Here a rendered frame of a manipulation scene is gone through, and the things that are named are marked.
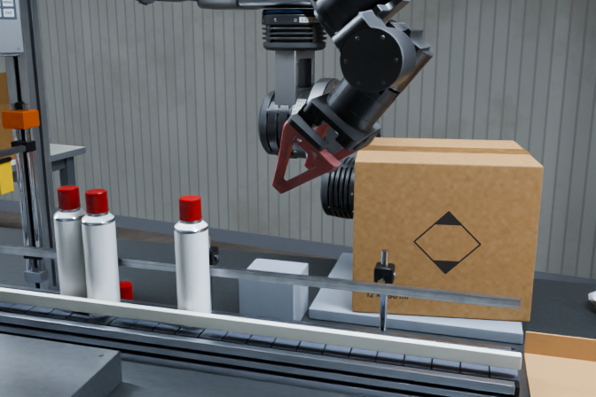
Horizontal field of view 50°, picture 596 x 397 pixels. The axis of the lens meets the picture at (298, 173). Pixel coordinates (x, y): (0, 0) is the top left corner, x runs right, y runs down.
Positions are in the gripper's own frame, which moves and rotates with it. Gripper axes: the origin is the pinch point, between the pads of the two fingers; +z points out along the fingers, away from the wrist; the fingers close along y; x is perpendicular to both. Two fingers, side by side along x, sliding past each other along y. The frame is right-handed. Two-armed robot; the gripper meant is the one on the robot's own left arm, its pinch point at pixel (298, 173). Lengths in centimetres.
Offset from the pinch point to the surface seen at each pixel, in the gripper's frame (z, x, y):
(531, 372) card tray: 10, 42, -27
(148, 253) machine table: 63, -21, -50
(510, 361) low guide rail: 5.9, 35.5, -15.4
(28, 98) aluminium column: 36, -49, -23
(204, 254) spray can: 27.0, -5.0, -14.2
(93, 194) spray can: 31.5, -23.9, -11.5
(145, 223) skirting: 229, -95, -275
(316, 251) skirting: 153, 1, -273
